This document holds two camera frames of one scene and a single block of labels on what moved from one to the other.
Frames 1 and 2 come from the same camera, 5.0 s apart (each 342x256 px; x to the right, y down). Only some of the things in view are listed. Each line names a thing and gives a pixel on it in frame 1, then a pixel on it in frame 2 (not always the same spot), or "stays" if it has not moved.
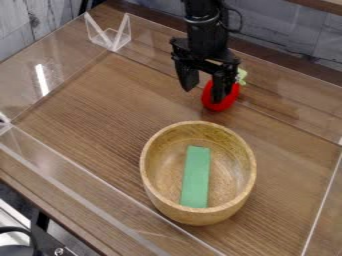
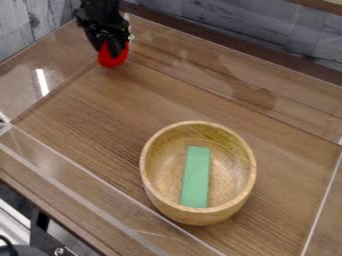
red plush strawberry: x=206 y=94 → x=105 y=57
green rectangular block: x=195 y=176 stays
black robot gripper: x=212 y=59 → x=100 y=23
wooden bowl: x=198 y=168 stays
